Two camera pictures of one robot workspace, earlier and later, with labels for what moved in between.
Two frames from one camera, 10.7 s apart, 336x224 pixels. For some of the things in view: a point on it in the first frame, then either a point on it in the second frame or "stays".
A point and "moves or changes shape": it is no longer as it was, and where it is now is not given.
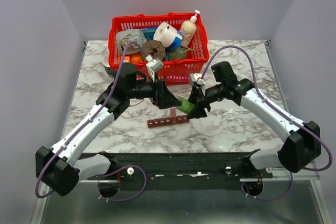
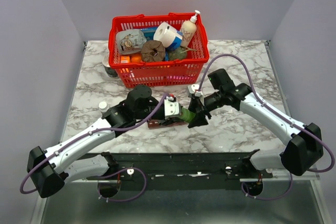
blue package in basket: (149, 32) stays
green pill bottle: (186, 106) moves or changes shape
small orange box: (127, 59) stays
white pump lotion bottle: (188, 29) stays
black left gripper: (162, 97) → (165, 121)
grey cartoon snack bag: (134, 35) stays
